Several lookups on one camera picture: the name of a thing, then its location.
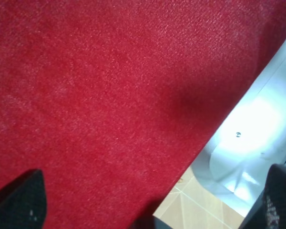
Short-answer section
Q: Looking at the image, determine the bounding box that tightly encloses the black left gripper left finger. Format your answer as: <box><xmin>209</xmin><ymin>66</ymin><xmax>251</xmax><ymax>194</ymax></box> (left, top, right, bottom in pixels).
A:
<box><xmin>0</xmin><ymin>169</ymin><xmax>47</xmax><ymax>229</ymax></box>

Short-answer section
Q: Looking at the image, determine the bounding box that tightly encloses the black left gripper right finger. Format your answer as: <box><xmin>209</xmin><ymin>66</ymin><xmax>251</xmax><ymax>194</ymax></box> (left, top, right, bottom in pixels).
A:
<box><xmin>239</xmin><ymin>164</ymin><xmax>286</xmax><ymax>229</ymax></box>

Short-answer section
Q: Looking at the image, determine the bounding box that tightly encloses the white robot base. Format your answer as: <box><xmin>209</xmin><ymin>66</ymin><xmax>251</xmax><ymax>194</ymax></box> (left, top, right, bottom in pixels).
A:
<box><xmin>191</xmin><ymin>40</ymin><xmax>286</xmax><ymax>216</ymax></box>

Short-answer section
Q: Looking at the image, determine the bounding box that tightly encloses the red velvet table cloth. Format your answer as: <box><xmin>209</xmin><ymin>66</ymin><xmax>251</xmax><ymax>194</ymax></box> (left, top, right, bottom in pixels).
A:
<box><xmin>0</xmin><ymin>0</ymin><xmax>286</xmax><ymax>229</ymax></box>

